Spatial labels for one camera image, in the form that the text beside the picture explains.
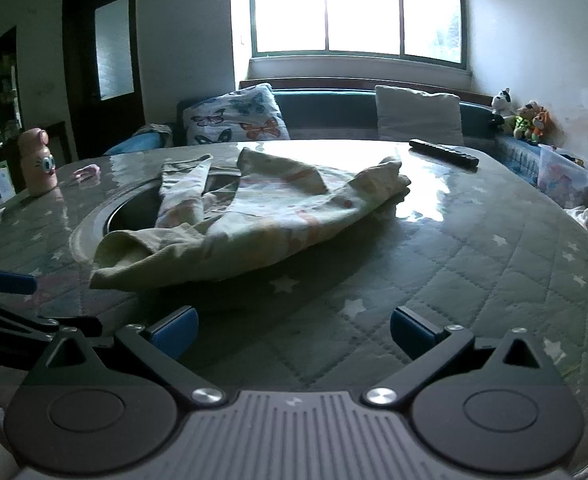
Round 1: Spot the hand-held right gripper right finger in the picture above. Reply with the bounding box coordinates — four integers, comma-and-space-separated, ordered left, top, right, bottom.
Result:
363, 305, 567, 408

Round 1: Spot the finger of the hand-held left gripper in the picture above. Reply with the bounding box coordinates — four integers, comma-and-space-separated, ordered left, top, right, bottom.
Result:
0, 295, 104, 361
0, 260, 37, 296

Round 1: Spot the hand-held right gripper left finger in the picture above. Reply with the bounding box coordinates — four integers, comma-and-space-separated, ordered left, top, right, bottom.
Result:
24, 305, 227, 408

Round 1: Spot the pale printed child's shirt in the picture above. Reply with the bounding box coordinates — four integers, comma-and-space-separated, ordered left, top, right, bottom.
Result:
90, 147, 412, 292

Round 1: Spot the round recessed cooktop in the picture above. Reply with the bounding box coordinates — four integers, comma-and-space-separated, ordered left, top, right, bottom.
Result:
69, 167, 247, 263

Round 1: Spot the low dark wooden cabinet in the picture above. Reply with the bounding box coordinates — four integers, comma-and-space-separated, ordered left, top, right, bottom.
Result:
44, 120, 73, 167

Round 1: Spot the black remote control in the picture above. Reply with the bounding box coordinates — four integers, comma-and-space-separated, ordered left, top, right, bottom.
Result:
409, 138, 479, 168

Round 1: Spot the blue cloth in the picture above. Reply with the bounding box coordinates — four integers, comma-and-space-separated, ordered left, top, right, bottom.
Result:
105, 132, 175, 157

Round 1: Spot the dark door with glass pane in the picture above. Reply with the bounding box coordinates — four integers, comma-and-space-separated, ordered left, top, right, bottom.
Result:
63, 0, 145, 161

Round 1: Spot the plain white pillow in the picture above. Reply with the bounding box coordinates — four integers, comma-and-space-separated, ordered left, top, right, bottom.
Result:
375, 85, 464, 147

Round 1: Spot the clear plastic storage box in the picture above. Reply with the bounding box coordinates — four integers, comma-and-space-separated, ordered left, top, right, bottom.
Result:
538, 144, 588, 207

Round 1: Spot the butterfly print pillow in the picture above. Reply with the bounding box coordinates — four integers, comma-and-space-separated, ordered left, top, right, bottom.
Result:
182, 83, 291, 147

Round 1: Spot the green and yellow plush toy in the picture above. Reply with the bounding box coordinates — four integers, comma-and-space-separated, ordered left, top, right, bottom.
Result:
512, 102, 537, 141

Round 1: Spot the teal sofa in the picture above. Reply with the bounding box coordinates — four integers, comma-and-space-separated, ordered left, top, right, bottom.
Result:
105, 79, 588, 201

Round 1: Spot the orange plush toy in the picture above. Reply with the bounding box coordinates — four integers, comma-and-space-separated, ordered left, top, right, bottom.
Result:
531, 107, 554, 144

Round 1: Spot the large window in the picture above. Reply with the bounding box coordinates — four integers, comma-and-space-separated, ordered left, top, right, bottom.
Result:
231, 0, 467, 66

